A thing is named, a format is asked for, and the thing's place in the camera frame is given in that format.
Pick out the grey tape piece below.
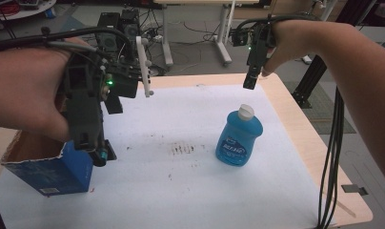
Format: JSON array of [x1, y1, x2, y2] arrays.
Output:
[[340, 183, 370, 197]]

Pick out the blue bottle with white cap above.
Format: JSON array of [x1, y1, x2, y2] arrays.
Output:
[[214, 103, 264, 168]]

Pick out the white foam mat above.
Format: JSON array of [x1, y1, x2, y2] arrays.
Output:
[[0, 83, 338, 229]]

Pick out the black metal stand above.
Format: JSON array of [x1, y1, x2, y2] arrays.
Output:
[[291, 54, 329, 110]]

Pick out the black cable bundle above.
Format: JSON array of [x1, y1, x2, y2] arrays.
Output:
[[315, 86, 346, 229]]

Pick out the person's right hand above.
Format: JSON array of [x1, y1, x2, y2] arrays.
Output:
[[260, 19, 313, 78]]

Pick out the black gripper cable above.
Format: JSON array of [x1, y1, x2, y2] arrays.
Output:
[[0, 26, 135, 63]]

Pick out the blue cardboard box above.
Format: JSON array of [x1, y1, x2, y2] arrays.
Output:
[[0, 129, 95, 198]]

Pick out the black electronic equipment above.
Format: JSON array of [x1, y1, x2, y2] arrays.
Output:
[[94, 8, 142, 53]]

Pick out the round white table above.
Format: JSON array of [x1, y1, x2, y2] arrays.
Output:
[[0, 0, 57, 22]]

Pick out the person's left hand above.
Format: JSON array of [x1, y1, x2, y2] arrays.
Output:
[[0, 37, 87, 143]]

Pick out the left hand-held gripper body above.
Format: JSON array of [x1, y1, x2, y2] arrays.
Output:
[[61, 30, 155, 151]]

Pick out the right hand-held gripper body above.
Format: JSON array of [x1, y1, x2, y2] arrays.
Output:
[[230, 21, 277, 69]]

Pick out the white table frame legs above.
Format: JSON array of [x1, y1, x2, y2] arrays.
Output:
[[152, 0, 260, 69]]

